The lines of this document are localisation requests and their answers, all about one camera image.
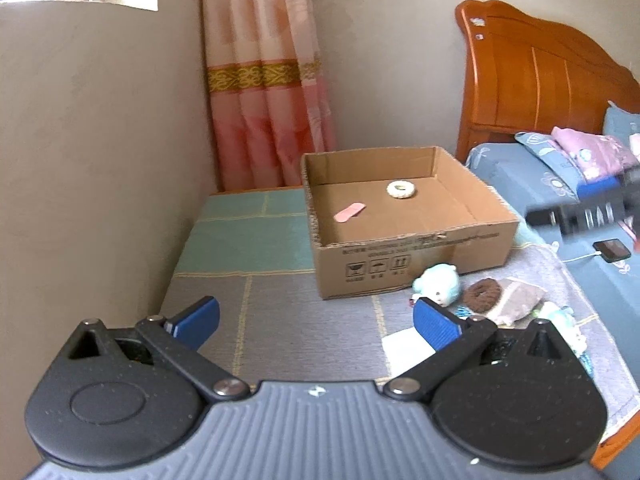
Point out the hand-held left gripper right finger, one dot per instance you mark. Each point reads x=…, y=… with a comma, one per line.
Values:
x=435, y=330

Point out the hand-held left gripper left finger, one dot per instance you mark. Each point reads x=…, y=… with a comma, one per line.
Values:
x=200, y=317

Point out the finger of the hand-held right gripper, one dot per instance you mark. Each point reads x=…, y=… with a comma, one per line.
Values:
x=545, y=216

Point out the cardboard box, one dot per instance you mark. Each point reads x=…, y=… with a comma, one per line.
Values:
x=425, y=255

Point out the blue-haired doll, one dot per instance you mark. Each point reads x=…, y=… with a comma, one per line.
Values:
x=562, y=317

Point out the white paper sheet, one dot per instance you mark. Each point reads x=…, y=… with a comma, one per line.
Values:
x=402, y=355

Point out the black smartphone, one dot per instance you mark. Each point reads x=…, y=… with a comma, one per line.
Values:
x=612, y=251

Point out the light blue plush toy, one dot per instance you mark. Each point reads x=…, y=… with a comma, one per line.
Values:
x=440, y=282

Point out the blue floral bed sheet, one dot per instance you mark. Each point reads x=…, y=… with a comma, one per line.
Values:
x=510, y=175

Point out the purple floral quilt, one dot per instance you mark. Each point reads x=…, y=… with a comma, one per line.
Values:
x=595, y=152

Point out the brown scrunchie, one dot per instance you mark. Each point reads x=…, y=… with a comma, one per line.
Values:
x=482, y=296

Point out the blue floral pillow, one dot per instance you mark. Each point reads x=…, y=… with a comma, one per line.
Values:
x=542, y=152

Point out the pale pink blanket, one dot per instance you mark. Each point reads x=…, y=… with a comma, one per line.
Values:
x=635, y=144

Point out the plain blue pillow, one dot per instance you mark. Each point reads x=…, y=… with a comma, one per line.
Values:
x=622, y=120

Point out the wooden bed headboard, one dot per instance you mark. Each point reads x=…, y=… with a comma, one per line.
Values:
x=530, y=75

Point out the pink strip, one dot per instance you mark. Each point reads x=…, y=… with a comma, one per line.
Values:
x=349, y=212

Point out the pink patterned curtain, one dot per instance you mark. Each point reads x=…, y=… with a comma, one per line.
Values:
x=265, y=85

